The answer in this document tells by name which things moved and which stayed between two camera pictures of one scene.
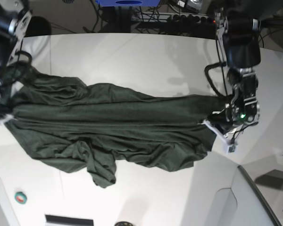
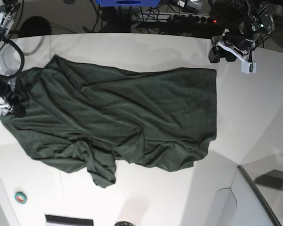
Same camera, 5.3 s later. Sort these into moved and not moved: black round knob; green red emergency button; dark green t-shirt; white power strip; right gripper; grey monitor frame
Moved: dark green t-shirt; right gripper
Not moved: green red emergency button; black round knob; grey monitor frame; white power strip
